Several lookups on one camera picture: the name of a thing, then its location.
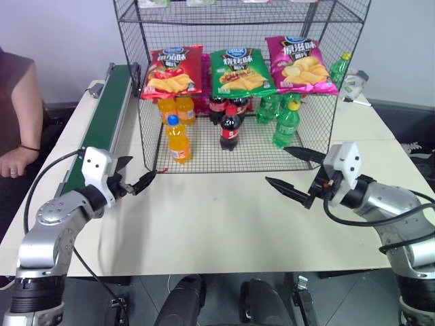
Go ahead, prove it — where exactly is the white plastic spray bottle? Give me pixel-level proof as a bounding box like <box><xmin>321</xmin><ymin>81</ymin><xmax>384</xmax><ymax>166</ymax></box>
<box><xmin>341</xmin><ymin>69</ymin><xmax>370</xmax><ymax>100</ymax></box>

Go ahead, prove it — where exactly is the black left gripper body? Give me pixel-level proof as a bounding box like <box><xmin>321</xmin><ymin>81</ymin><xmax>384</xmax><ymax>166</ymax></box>
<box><xmin>106</xmin><ymin>162</ymin><xmax>137</xmax><ymax>202</ymax></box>

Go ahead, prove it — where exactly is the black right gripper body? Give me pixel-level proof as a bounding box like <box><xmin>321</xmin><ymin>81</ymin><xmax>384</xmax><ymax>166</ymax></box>
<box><xmin>304</xmin><ymin>168</ymin><xmax>343</xmax><ymax>210</ymax></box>

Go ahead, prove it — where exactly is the magenta snack bag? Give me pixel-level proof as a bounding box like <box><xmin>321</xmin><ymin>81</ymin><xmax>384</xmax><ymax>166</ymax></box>
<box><xmin>199</xmin><ymin>52</ymin><xmax>213</xmax><ymax>117</ymax></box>

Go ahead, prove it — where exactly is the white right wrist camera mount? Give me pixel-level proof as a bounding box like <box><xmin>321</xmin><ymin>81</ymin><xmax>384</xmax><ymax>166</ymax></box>
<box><xmin>321</xmin><ymin>141</ymin><xmax>362</xmax><ymax>207</ymax></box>

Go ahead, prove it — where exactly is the orange soda bottle blue cap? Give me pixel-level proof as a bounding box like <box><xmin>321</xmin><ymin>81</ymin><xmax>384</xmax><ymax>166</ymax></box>
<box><xmin>165</xmin><ymin>114</ymin><xmax>193</xmax><ymax>165</ymax></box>

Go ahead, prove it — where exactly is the magenta chips bag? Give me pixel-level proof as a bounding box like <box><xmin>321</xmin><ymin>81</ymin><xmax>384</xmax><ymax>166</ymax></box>
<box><xmin>264</xmin><ymin>35</ymin><xmax>341</xmax><ymax>95</ymax></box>

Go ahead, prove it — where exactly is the black patterned object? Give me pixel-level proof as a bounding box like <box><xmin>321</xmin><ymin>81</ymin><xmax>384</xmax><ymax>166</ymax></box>
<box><xmin>400</xmin><ymin>141</ymin><xmax>435</xmax><ymax>181</ymax></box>

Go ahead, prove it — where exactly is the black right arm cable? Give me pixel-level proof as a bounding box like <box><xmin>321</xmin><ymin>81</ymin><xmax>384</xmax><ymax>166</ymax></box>
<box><xmin>321</xmin><ymin>189</ymin><xmax>435</xmax><ymax>254</ymax></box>

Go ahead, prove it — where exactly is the green conveyor belt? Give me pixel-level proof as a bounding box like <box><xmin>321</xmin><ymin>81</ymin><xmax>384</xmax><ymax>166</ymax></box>
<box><xmin>54</xmin><ymin>62</ymin><xmax>142</xmax><ymax>202</ymax></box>

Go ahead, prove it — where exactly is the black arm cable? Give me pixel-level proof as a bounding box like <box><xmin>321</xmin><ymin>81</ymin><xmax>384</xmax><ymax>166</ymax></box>
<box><xmin>321</xmin><ymin>189</ymin><xmax>435</xmax><ymax>254</ymax></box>
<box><xmin>22</xmin><ymin>150</ymin><xmax>128</xmax><ymax>326</ymax></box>

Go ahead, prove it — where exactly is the green soda bottle yellow cap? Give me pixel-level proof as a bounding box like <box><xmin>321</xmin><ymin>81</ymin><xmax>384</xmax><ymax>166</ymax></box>
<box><xmin>328</xmin><ymin>52</ymin><xmax>353</xmax><ymax>90</ymax></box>
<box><xmin>272</xmin><ymin>101</ymin><xmax>302</xmax><ymax>149</ymax></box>

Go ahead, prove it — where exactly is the person's bare hand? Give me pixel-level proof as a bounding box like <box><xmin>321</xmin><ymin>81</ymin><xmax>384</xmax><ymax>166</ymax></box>
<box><xmin>0</xmin><ymin>149</ymin><xmax>35</xmax><ymax>179</ymax></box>

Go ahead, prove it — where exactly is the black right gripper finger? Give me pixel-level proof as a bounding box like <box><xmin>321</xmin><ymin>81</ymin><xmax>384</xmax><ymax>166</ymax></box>
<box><xmin>264</xmin><ymin>176</ymin><xmax>312</xmax><ymax>205</ymax></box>
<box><xmin>283</xmin><ymin>145</ymin><xmax>328</xmax><ymax>165</ymax></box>

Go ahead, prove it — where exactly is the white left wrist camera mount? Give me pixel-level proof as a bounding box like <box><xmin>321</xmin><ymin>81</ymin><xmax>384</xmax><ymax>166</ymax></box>
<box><xmin>81</xmin><ymin>146</ymin><xmax>117</xmax><ymax>208</ymax></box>

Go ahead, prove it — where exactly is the white marker pen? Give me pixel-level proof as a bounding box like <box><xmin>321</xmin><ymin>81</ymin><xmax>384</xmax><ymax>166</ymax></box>
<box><xmin>342</xmin><ymin>96</ymin><xmax>373</xmax><ymax>108</ymax></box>

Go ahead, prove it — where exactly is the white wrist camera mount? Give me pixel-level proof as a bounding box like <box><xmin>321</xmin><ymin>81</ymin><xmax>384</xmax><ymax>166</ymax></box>
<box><xmin>81</xmin><ymin>146</ymin><xmax>117</xmax><ymax>208</ymax></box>
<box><xmin>321</xmin><ymin>141</ymin><xmax>362</xmax><ymax>207</ymax></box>

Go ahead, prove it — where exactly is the black wire mesh shelf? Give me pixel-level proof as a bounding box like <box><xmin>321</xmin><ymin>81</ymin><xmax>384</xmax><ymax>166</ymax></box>
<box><xmin>113</xmin><ymin>0</ymin><xmax>372</xmax><ymax>175</ymax></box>

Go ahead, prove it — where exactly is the red chips bag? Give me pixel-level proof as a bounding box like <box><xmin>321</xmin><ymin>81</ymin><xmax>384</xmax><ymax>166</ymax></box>
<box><xmin>140</xmin><ymin>43</ymin><xmax>205</xmax><ymax>101</ymax></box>

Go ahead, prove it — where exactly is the cola bottle red cap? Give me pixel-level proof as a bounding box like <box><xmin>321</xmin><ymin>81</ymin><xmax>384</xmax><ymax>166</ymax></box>
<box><xmin>218</xmin><ymin>105</ymin><xmax>243</xmax><ymax>152</ymax></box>

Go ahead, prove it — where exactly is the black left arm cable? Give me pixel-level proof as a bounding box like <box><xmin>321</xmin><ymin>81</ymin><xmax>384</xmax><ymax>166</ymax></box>
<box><xmin>22</xmin><ymin>150</ymin><xmax>128</xmax><ymax>326</ymax></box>

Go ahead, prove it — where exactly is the black table clamp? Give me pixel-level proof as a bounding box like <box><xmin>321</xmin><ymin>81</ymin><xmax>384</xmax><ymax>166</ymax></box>
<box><xmin>107</xmin><ymin>294</ymin><xmax>131</xmax><ymax>326</ymax></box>
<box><xmin>291</xmin><ymin>273</ymin><xmax>317</xmax><ymax>326</ymax></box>

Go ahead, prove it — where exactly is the dark rounded shape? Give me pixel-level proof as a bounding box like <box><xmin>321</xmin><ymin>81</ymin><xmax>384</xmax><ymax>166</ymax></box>
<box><xmin>239</xmin><ymin>278</ymin><xmax>297</xmax><ymax>326</ymax></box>
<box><xmin>153</xmin><ymin>274</ymin><xmax>207</xmax><ymax>326</ymax></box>

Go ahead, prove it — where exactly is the green chips bag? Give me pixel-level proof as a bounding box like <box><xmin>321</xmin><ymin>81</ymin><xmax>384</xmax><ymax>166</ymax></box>
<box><xmin>209</xmin><ymin>47</ymin><xmax>279</xmax><ymax>98</ymax></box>

